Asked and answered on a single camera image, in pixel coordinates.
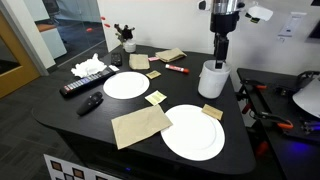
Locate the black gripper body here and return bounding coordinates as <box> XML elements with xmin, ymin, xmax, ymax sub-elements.
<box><xmin>213</xmin><ymin>32</ymin><xmax>231</xmax><ymax>62</ymax></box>

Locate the white translucent cup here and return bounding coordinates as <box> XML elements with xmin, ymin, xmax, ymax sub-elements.
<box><xmin>197</xmin><ymin>59</ymin><xmax>232</xmax><ymax>100</ymax></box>

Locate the red Expo marker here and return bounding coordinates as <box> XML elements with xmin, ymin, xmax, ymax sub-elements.
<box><xmin>165</xmin><ymin>63</ymin><xmax>190</xmax><ymax>75</ymax></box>

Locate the orange black clamp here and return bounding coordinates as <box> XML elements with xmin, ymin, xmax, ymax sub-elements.
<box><xmin>243</xmin><ymin>79</ymin><xmax>268</xmax><ymax>92</ymax></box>
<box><xmin>255</xmin><ymin>111</ymin><xmax>295</xmax><ymax>131</ymax></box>

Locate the tan paper packet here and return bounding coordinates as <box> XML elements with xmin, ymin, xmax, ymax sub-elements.
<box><xmin>201</xmin><ymin>103</ymin><xmax>224</xmax><ymax>121</ymax></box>
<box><xmin>145</xmin><ymin>70</ymin><xmax>163</xmax><ymax>81</ymax></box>

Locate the white tag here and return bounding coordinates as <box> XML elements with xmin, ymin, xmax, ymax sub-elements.
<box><xmin>245</xmin><ymin>4</ymin><xmax>275</xmax><ymax>24</ymax></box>

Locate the red clamp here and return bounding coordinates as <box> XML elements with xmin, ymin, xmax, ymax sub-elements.
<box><xmin>241</xmin><ymin>102</ymin><xmax>253</xmax><ymax>115</ymax></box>
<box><xmin>255</xmin><ymin>141</ymin><xmax>270</xmax><ymax>158</ymax></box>

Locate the white round plate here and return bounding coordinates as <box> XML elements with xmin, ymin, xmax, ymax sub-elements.
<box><xmin>160</xmin><ymin>104</ymin><xmax>226</xmax><ymax>162</ymax></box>
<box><xmin>102</xmin><ymin>71</ymin><xmax>151</xmax><ymax>101</ymax></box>

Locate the white pot with dark plant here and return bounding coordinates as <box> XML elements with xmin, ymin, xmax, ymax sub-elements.
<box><xmin>113</xmin><ymin>23</ymin><xmax>138</xmax><ymax>54</ymax></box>

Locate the white curved sheet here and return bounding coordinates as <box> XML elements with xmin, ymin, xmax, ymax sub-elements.
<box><xmin>292</xmin><ymin>77</ymin><xmax>320</xmax><ymax>120</ymax></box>

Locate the large brown paper napkin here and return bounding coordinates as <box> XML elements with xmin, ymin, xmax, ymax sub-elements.
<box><xmin>110</xmin><ymin>104</ymin><xmax>174</xmax><ymax>151</ymax></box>

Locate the small black remote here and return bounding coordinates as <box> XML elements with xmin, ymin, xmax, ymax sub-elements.
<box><xmin>110</xmin><ymin>52</ymin><xmax>124</xmax><ymax>67</ymax></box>

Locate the small white paper slip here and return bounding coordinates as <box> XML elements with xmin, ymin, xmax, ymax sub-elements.
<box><xmin>108</xmin><ymin>64</ymin><xmax>121</xmax><ymax>73</ymax></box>

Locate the purple blue lit device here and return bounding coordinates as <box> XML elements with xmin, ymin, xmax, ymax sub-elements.
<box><xmin>299</xmin><ymin>119</ymin><xmax>320</xmax><ymax>135</ymax></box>

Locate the black side table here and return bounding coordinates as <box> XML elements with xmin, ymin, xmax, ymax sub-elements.
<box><xmin>235</xmin><ymin>67</ymin><xmax>320</xmax><ymax>180</ymax></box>

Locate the crumpled white tissue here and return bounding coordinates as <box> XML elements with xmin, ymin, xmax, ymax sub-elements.
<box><xmin>70</xmin><ymin>53</ymin><xmax>108</xmax><ymax>79</ymax></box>

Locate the long black TV remote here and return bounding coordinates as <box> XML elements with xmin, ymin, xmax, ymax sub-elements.
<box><xmin>59</xmin><ymin>66</ymin><xmax>117</xmax><ymax>99</ymax></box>

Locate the black curved clicker remote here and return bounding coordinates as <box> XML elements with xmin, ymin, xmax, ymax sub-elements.
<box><xmin>76</xmin><ymin>91</ymin><xmax>105</xmax><ymax>117</ymax></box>

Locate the white cabinet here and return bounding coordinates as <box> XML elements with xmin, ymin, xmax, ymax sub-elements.
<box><xmin>34</xmin><ymin>21</ymin><xmax>68</xmax><ymax>61</ymax></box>

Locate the checkered calibration board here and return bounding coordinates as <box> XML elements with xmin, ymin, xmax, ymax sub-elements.
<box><xmin>43</xmin><ymin>153</ymin><xmax>123</xmax><ymax>180</ymax></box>

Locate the orange wooden door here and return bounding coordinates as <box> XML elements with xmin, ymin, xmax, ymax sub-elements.
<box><xmin>0</xmin><ymin>11</ymin><xmax>41</xmax><ymax>100</ymax></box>

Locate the dark wall monitor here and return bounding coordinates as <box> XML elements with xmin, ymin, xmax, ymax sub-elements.
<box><xmin>304</xmin><ymin>19</ymin><xmax>320</xmax><ymax>43</ymax></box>

